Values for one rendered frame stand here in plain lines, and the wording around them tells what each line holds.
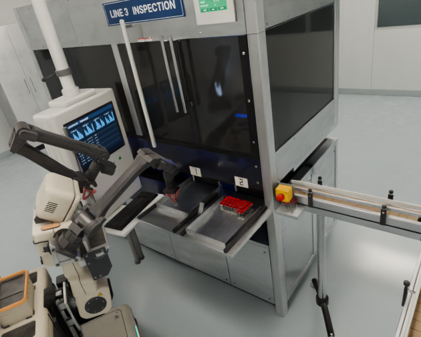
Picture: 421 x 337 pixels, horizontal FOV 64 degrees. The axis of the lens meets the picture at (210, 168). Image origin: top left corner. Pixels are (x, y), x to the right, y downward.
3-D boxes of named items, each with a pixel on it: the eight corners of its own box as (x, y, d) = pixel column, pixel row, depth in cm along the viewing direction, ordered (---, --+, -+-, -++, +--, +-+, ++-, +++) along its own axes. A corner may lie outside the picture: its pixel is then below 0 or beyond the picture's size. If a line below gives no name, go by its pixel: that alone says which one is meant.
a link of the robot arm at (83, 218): (65, 230, 136) (75, 239, 135) (81, 210, 136) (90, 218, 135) (77, 227, 145) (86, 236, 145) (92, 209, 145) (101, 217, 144)
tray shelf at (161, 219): (186, 181, 235) (186, 178, 234) (278, 204, 193) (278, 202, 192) (135, 220, 203) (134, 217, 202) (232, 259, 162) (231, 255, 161)
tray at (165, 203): (192, 180, 231) (190, 176, 229) (222, 188, 215) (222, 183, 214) (156, 207, 208) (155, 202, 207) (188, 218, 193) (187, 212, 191)
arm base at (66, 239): (55, 235, 141) (55, 251, 131) (66, 220, 141) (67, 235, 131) (73, 243, 146) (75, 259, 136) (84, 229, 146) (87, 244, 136)
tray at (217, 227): (223, 200, 203) (222, 195, 202) (261, 210, 188) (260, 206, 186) (186, 233, 181) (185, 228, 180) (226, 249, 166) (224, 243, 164)
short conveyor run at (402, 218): (282, 207, 194) (280, 184, 187) (294, 193, 204) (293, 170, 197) (420, 243, 153) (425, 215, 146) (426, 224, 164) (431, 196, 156)
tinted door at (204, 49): (196, 143, 201) (176, 39, 174) (260, 154, 175) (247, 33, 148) (196, 144, 201) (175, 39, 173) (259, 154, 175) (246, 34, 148)
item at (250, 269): (166, 183, 415) (148, 116, 374) (336, 231, 293) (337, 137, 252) (99, 231, 349) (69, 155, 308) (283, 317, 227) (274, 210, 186)
